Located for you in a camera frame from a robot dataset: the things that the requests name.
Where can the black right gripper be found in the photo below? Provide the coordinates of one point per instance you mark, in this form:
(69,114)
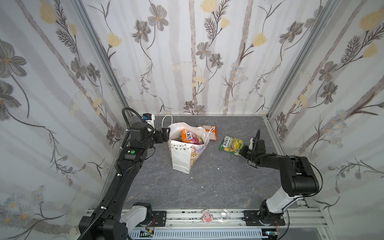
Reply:
(250,151)

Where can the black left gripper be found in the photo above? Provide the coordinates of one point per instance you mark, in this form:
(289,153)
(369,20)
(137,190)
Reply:
(165,138)

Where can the red orange Fox's candy bag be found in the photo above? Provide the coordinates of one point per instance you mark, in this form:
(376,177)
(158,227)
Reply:
(187,135)

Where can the green yellow Fox's candy bag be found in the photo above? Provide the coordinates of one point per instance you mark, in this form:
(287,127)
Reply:
(231,145)

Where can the white cartoon paper bag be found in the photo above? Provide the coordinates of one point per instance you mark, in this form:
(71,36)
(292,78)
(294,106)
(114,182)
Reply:
(183,155)

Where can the small orange snack packet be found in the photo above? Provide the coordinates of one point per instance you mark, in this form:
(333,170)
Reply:
(211,130)

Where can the purple Fox's berries bag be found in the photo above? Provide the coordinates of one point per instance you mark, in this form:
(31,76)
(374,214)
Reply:
(196,141)

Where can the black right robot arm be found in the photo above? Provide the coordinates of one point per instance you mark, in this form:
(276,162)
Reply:
(298,180)

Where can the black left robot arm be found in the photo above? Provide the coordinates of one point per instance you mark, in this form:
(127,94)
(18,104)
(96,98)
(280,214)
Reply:
(120,186)

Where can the clear round suction cup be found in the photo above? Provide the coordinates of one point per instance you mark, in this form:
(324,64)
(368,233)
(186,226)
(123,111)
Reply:
(225,215)

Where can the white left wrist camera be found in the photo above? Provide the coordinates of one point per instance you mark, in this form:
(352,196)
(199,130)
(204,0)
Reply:
(149,118)

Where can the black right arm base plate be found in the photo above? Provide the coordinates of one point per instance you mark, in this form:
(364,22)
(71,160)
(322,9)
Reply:
(267,219)

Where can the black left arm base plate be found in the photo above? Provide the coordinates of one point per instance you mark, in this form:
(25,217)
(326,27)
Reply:
(159,218)

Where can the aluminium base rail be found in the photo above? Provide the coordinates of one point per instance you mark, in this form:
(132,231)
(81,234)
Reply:
(301,223)

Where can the white slotted cable duct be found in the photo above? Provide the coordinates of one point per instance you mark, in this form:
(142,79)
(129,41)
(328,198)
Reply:
(199,234)

